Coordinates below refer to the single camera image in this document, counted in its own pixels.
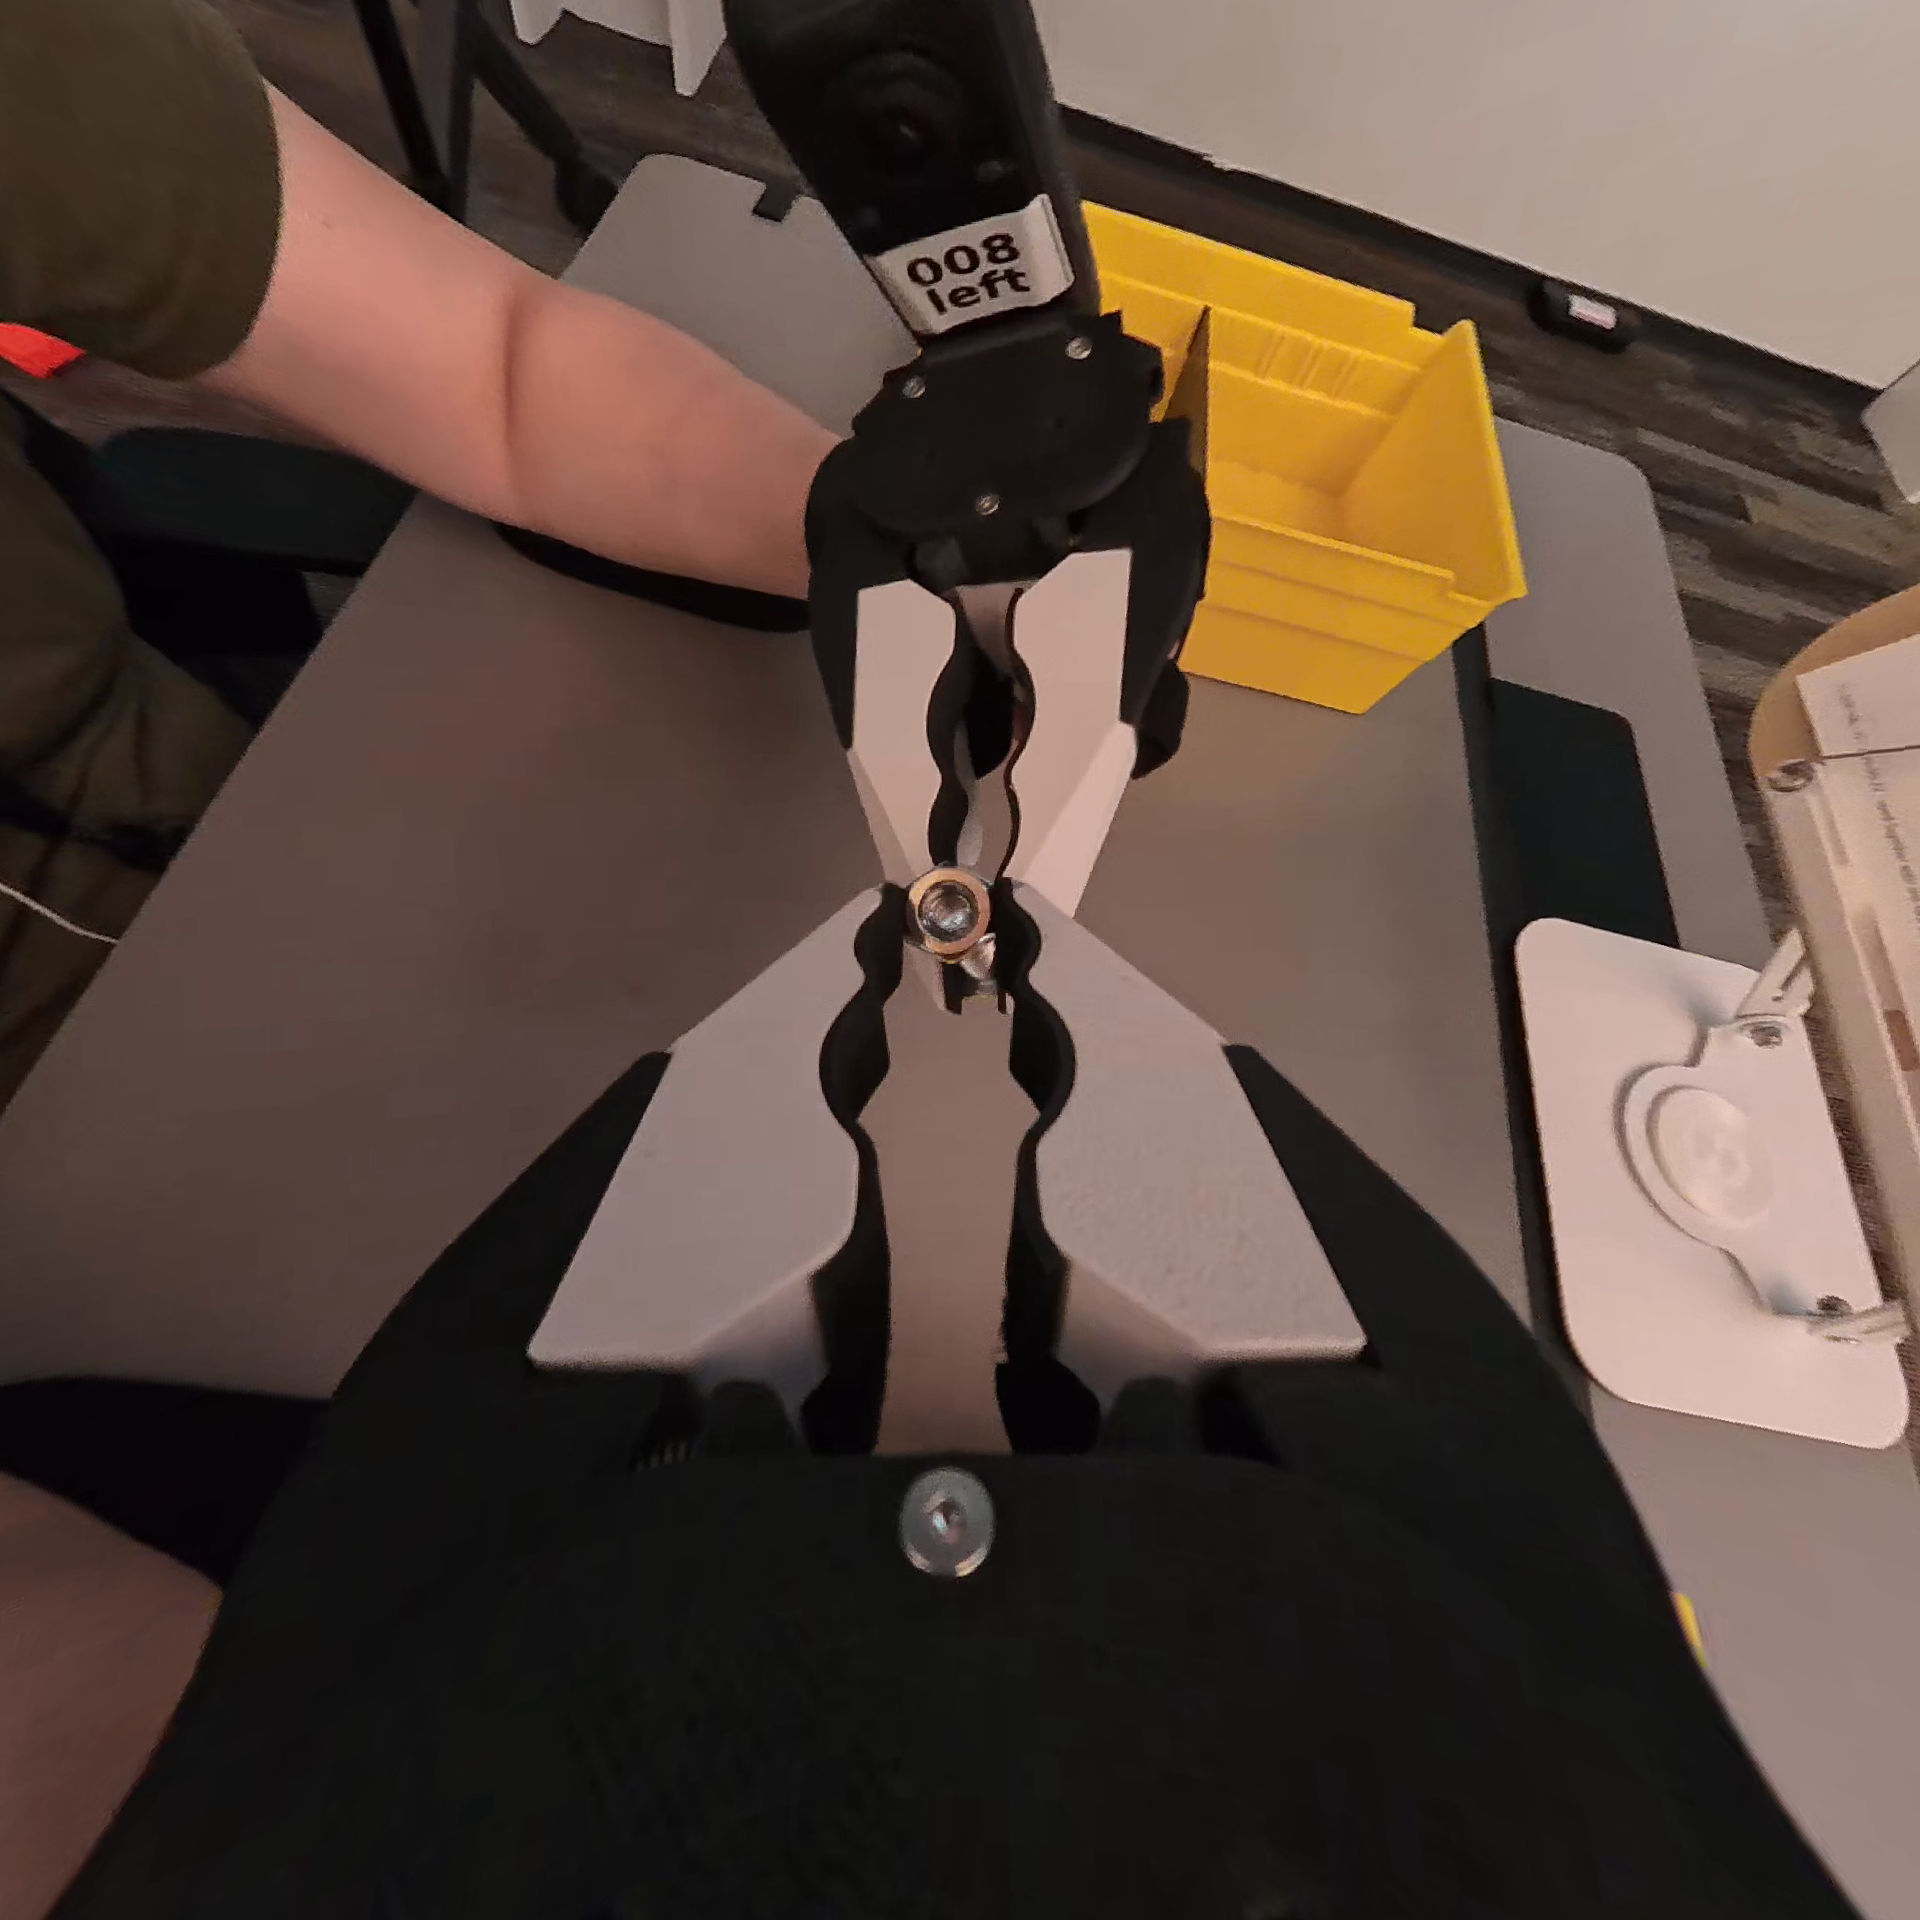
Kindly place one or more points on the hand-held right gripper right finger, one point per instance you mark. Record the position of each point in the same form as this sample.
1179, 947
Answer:
1184, 1200

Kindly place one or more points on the person's left forearm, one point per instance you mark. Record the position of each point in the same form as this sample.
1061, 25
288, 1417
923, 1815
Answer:
523, 420

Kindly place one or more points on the person's olive shirt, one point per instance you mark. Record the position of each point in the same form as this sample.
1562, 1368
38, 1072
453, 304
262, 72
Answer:
119, 165

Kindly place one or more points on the person's right forearm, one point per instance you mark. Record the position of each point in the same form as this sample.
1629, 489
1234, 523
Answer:
75, 1695

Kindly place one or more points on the steel hex bolt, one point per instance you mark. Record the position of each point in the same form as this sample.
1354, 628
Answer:
979, 979

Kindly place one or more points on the steel hex nut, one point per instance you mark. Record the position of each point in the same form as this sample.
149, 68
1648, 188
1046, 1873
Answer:
920, 913

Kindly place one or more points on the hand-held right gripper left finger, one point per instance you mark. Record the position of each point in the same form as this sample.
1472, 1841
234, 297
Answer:
720, 1200

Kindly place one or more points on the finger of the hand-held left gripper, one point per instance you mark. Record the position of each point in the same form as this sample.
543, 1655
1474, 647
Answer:
885, 705
1089, 705

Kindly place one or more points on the wooden sign board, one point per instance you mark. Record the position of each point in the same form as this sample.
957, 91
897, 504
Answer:
1779, 705

